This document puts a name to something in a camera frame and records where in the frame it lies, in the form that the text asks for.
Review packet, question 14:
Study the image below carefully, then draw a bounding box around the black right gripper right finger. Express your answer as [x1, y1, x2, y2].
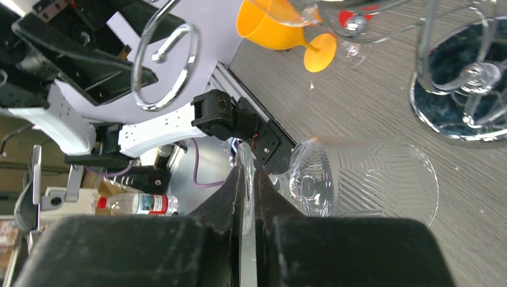
[253, 170, 454, 286]

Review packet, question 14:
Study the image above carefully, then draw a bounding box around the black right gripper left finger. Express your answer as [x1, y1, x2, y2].
[14, 166, 245, 287]

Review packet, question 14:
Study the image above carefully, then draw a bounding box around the clear ribbed wine glass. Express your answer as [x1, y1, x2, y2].
[233, 136, 439, 234]

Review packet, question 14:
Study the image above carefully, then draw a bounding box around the yellow wine glass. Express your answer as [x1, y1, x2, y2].
[236, 1, 337, 73]

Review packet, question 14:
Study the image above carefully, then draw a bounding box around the red wine glass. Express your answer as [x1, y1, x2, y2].
[338, 5, 378, 28]

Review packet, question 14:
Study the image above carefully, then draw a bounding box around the chrome wine glass rack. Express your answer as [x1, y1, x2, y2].
[131, 1, 502, 140]

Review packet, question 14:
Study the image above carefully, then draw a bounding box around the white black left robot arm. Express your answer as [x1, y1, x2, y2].
[1, 1, 241, 123]

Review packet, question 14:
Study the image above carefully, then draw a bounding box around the clear plastic water bottle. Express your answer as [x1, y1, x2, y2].
[96, 193, 179, 216]

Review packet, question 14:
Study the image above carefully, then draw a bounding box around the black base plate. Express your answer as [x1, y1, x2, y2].
[237, 97, 296, 174]

